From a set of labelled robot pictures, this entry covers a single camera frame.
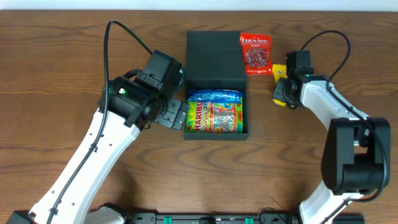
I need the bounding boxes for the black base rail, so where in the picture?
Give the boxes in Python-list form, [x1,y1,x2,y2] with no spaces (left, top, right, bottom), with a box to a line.
[124,212,364,224]

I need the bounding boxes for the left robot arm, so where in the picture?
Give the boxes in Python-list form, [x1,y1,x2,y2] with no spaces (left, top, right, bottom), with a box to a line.
[8,73,188,223]

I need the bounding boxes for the red candy bag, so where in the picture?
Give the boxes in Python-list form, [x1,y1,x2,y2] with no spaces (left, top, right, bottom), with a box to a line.
[240,33,272,75]

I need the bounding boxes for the long blue snack packet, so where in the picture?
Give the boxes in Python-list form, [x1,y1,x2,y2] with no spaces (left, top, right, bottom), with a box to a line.
[187,89,243,103]

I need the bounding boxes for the green Haribo worms bag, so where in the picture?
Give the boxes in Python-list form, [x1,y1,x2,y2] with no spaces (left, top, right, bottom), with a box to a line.
[185,101,243,134]

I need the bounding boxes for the yellow candy bag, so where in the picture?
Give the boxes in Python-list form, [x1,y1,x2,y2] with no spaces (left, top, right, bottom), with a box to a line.
[272,64,287,106]

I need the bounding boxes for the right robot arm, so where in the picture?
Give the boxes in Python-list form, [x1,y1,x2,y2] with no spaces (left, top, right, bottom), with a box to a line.
[273,75,391,223]

